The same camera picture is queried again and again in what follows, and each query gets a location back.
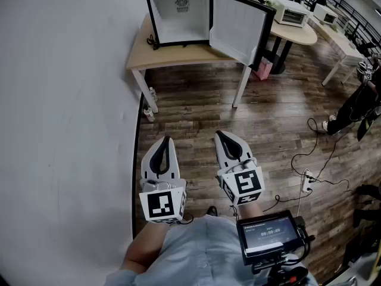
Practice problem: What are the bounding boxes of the light wooden table white legs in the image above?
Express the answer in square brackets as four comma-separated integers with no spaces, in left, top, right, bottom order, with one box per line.
[126,13,254,113]

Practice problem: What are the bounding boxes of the round wooden table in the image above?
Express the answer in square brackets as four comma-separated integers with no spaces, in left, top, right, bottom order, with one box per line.
[261,22,318,74]

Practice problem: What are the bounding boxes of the black monitor mount handle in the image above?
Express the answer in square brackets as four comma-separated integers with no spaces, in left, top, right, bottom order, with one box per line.
[251,254,311,286]

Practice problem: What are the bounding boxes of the person's right forearm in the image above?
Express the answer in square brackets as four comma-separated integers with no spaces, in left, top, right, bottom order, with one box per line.
[237,203,263,220]

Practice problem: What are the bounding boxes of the pink paper bag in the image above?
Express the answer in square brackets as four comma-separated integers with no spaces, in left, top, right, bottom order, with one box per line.
[252,57,273,82]

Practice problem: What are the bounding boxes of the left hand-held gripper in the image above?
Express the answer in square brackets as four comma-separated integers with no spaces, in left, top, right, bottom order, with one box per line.
[139,135,188,225]

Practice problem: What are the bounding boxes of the black chest monitor screen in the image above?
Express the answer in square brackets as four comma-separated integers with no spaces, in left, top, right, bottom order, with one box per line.
[236,210,305,266]

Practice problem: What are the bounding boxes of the long white table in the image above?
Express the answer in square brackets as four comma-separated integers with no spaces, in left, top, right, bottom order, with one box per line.
[308,15,366,86]

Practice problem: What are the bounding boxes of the small white toaster oven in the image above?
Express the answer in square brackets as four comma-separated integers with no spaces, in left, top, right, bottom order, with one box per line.
[314,3,339,25]

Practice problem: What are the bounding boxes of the black metal railing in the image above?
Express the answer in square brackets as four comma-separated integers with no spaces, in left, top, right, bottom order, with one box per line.
[327,0,381,52]

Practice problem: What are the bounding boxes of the white power strip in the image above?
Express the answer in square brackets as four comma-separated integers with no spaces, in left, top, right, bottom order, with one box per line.
[301,168,314,194]

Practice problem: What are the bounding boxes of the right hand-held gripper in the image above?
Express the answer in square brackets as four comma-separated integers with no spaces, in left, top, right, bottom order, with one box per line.
[214,130,266,207]

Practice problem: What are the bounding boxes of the thin black cable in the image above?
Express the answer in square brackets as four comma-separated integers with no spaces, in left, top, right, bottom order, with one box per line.
[145,34,160,51]

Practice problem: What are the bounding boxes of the person's left forearm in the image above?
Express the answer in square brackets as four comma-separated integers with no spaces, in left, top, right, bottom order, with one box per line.
[120,219,171,273]

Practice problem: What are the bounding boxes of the person's light blue shirt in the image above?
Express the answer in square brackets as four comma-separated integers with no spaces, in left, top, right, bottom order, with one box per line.
[104,214,319,286]

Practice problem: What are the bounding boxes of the black mini fridge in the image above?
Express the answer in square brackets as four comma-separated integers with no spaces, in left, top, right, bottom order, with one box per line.
[145,0,277,72]

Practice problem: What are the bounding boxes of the black floor cable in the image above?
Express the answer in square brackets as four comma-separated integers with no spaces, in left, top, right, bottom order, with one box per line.
[261,117,358,213]

